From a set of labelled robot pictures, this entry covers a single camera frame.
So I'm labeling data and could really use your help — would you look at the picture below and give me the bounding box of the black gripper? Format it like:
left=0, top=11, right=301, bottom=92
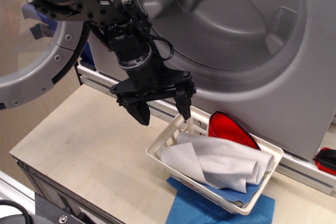
left=110, top=48, right=196, bottom=126

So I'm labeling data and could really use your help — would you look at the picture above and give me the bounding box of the white plastic laundry basket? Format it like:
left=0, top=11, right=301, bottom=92
left=146, top=107, right=284, bottom=215

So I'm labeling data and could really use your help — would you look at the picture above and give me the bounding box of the red cloth with dark trim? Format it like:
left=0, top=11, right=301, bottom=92
left=208, top=111, right=260, bottom=150

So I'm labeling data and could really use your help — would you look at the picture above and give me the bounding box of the grey felt cloth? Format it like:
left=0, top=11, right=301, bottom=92
left=160, top=133, right=274, bottom=193

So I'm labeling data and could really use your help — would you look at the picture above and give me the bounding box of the blue felt cloth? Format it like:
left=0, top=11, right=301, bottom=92
left=201, top=183, right=261, bottom=204

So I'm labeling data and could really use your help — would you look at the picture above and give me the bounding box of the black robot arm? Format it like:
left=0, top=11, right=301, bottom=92
left=28, top=0, right=196, bottom=125

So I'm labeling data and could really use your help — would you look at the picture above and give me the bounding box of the grey toy washing machine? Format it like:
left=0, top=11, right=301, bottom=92
left=77, top=0, right=336, bottom=161

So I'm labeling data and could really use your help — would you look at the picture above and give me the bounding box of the blue cloth under basket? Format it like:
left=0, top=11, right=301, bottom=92
left=166, top=177, right=276, bottom=224

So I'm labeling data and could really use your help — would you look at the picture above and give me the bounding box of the grey round washer door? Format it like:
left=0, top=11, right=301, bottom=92
left=1, top=22, right=90, bottom=110

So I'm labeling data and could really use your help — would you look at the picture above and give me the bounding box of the blue clamp behind door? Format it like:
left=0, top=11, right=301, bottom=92
left=21, top=4, right=58, bottom=40

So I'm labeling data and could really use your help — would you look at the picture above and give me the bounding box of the red and black clamp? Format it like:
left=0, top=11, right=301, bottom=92
left=314, top=147, right=335, bottom=176

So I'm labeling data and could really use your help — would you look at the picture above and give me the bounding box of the aluminium extrusion rail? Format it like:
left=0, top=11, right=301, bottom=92
left=76, top=65, right=335, bottom=195

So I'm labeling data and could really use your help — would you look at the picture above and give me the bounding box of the black metal bracket with bolt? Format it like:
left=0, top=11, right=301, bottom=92
left=35, top=193, right=94, bottom=224

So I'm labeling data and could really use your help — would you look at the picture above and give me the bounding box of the aluminium frame rail lower left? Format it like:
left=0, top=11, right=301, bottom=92
left=1, top=171, right=35, bottom=214

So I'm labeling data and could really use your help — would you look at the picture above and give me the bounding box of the black braided cable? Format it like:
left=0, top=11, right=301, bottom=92
left=0, top=199, right=34, bottom=224

